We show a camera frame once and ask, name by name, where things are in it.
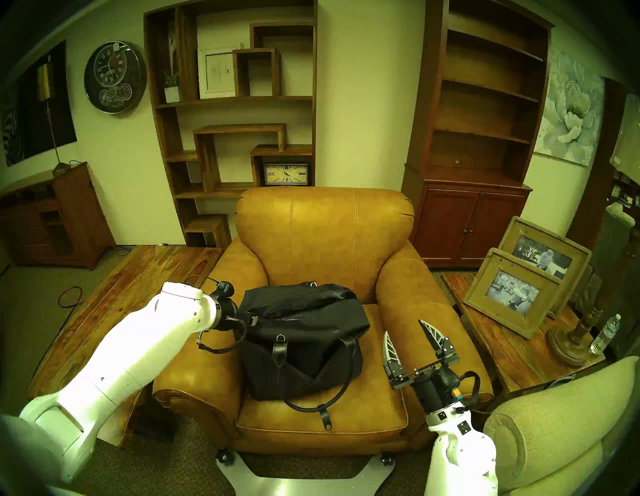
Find turned wooden lamp base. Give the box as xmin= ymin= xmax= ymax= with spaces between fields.
xmin=547 ymin=245 xmax=640 ymax=368

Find wooden plank coffee table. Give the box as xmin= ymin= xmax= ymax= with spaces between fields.
xmin=27 ymin=245 xmax=223 ymax=448

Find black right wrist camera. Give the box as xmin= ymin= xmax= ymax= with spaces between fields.
xmin=442 ymin=372 xmax=468 ymax=403

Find small rustic photo frame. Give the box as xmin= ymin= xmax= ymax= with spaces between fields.
xmin=462 ymin=247 xmax=563 ymax=340

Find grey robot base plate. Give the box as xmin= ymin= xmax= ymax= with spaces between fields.
xmin=216 ymin=452 xmax=396 ymax=496

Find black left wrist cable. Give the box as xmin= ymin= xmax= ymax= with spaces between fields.
xmin=184 ymin=275 xmax=250 ymax=356

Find reddish wooden sideboard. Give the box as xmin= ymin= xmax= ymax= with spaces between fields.
xmin=0 ymin=162 xmax=117 ymax=271

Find beige upholstered chair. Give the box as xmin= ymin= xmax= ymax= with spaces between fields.
xmin=482 ymin=356 xmax=640 ymax=496

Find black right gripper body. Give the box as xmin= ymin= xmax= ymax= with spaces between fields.
xmin=395 ymin=355 xmax=463 ymax=415

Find round black wall clock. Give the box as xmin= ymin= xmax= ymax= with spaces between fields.
xmin=83 ymin=40 xmax=148 ymax=116

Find large rustic photo frame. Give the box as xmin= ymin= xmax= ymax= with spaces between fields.
xmin=498 ymin=216 xmax=593 ymax=318

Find tan leather armchair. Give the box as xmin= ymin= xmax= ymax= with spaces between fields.
xmin=152 ymin=186 xmax=496 ymax=457

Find open wooden shelf unit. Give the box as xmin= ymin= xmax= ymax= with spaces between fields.
xmin=143 ymin=0 xmax=319 ymax=249

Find wooden side table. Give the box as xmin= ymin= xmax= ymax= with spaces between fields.
xmin=440 ymin=271 xmax=608 ymax=401

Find white framed certificate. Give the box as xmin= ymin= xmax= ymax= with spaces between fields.
xmin=197 ymin=47 xmax=243 ymax=100

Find clear water bottle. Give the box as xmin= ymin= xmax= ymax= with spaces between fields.
xmin=590 ymin=313 xmax=622 ymax=357

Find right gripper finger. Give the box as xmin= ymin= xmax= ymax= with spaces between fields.
xmin=382 ymin=331 xmax=412 ymax=390
xmin=418 ymin=320 xmax=460 ymax=367

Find rectangular mantel clock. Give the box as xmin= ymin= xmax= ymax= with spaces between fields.
xmin=262 ymin=162 xmax=311 ymax=187

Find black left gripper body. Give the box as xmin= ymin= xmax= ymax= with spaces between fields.
xmin=212 ymin=296 xmax=243 ymax=332

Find grey wingback chair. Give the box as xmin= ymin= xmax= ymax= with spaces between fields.
xmin=575 ymin=202 xmax=640 ymax=316

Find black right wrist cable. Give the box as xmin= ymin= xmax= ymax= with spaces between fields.
xmin=460 ymin=371 xmax=482 ymax=411

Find dark wooden bookcase cabinet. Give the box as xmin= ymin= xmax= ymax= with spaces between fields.
xmin=400 ymin=0 xmax=556 ymax=269

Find small potted plant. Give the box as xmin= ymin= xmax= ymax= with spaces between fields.
xmin=159 ymin=37 xmax=183 ymax=105

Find black zebra canvas picture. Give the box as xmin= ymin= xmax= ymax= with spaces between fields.
xmin=0 ymin=40 xmax=78 ymax=168

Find red floor cable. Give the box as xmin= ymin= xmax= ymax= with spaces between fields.
xmin=30 ymin=286 xmax=87 ymax=381

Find pale flower painting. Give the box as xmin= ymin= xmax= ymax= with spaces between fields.
xmin=533 ymin=47 xmax=606 ymax=167

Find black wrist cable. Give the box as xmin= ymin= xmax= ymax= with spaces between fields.
xmin=460 ymin=371 xmax=482 ymax=411
xmin=184 ymin=275 xmax=250 ymax=356

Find black zipper handbag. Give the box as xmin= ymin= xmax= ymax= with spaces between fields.
xmin=237 ymin=282 xmax=372 ymax=432

